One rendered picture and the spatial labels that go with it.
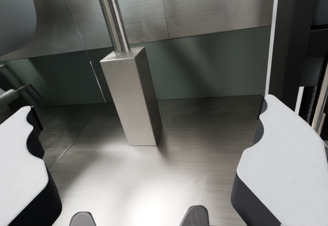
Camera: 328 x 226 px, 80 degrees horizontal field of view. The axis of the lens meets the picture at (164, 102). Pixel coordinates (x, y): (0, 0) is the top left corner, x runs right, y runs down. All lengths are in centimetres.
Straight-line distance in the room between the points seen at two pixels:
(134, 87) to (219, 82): 37
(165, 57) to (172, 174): 41
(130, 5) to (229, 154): 54
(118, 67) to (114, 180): 28
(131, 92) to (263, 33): 45
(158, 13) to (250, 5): 28
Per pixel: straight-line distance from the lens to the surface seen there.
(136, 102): 52
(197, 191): 48
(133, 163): 57
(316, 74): 30
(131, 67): 47
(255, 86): 78
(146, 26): 72
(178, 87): 77
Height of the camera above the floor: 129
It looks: 30 degrees down
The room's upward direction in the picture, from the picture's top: 12 degrees counter-clockwise
